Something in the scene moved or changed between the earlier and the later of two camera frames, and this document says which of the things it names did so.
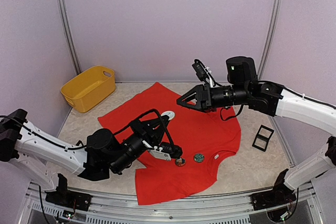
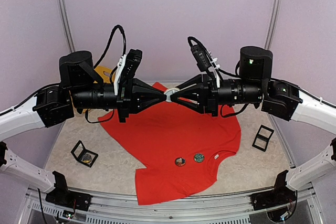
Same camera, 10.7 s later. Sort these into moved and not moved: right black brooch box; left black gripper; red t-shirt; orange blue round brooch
Moved: left black gripper
Not moved: orange blue round brooch; right black brooch box; red t-shirt
